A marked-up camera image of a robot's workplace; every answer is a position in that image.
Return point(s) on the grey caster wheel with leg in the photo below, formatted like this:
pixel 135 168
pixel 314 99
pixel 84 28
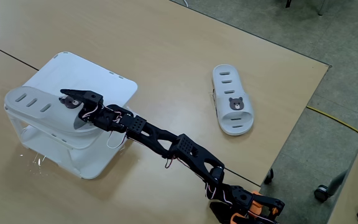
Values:
pixel 322 193

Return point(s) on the white slipper with bear badge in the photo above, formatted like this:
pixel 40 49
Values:
pixel 244 118
pixel 33 115

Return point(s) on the black caster wheel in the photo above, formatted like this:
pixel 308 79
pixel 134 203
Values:
pixel 268 176

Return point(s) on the crumpled clear tape piece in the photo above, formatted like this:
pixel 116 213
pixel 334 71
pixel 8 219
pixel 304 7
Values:
pixel 36 159

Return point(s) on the white two-tier plastic box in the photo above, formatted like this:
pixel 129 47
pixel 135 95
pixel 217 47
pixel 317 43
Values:
pixel 104 84

